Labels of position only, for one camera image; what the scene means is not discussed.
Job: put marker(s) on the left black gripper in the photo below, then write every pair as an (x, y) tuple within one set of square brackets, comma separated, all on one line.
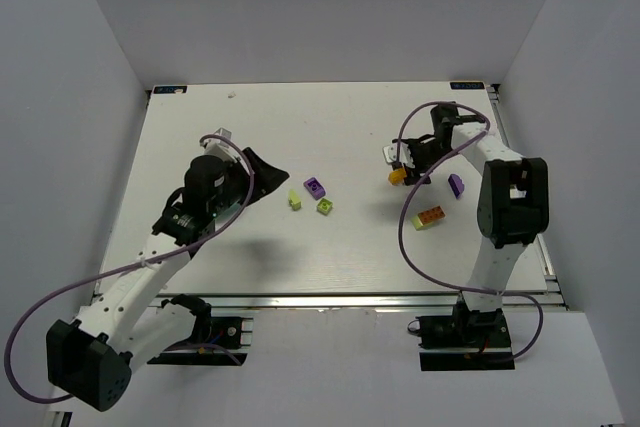
[(248, 173)]

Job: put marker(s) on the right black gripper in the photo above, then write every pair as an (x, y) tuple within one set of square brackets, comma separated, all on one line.
[(417, 156)]

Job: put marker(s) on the lime green hollow lego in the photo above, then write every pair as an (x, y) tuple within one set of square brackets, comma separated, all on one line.
[(324, 206)]

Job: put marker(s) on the orange studded lego brick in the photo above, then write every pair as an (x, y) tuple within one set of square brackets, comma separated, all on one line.
[(431, 215)]

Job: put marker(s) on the pale yellow-green lego brick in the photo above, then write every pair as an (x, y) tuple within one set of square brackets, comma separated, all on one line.
[(418, 223)]

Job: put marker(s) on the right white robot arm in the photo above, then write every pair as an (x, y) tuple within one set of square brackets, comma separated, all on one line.
[(513, 202)]

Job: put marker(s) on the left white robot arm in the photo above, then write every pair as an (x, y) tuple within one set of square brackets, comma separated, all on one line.
[(94, 356)]

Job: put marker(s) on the light green lego brick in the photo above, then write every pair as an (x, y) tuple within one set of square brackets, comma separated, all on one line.
[(294, 200)]

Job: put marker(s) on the purple curved lego brick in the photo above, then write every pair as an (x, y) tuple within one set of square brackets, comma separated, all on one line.
[(457, 185)]

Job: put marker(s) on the purple hollow lego brick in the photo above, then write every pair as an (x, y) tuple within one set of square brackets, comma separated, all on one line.
[(314, 188)]

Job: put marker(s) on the right blue corner label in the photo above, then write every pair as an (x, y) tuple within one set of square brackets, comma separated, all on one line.
[(467, 85)]

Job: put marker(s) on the blue corner label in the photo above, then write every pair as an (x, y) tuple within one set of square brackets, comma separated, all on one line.
[(169, 89), (467, 85)]

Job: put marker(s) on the left blue corner label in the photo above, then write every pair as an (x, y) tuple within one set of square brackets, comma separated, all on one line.
[(169, 89)]

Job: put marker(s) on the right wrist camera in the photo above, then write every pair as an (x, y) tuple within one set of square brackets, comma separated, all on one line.
[(395, 154)]

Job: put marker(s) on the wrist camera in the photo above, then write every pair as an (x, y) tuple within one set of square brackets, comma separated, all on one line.
[(395, 154), (220, 144)]

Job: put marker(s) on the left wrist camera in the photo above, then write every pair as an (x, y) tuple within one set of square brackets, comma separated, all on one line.
[(220, 144)]

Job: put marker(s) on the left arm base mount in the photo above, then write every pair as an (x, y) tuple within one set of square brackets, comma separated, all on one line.
[(216, 339)]

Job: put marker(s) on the aluminium table rail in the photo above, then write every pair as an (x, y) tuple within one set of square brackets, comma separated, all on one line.
[(552, 298)]

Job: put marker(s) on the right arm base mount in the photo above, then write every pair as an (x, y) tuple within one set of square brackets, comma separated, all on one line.
[(463, 340)]

